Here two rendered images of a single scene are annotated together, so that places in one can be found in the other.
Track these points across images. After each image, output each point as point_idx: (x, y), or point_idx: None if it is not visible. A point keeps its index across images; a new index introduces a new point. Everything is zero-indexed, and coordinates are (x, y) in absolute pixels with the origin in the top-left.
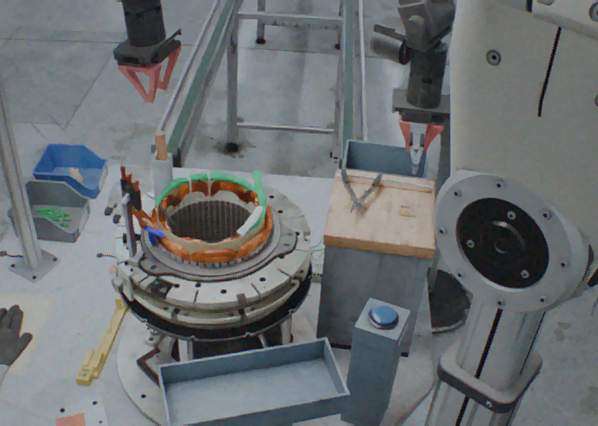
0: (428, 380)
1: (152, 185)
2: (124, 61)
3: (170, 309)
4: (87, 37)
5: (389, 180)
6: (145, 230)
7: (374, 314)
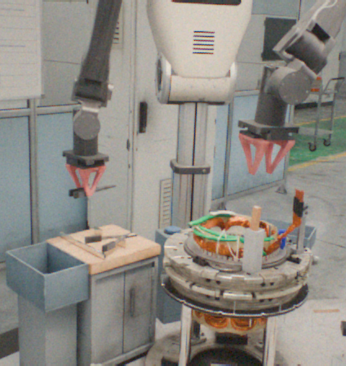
0: None
1: None
2: (290, 136)
3: None
4: None
5: (79, 241)
6: (281, 256)
7: (177, 229)
